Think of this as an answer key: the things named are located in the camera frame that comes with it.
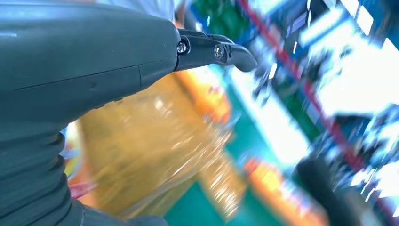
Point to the person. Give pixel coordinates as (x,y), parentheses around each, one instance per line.
(140,7)

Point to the yellow taped board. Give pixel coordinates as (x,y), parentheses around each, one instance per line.
(140,149)

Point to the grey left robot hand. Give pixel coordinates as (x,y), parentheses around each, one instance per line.
(78,46)

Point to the black zip case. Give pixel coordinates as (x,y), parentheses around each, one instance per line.
(330,190)

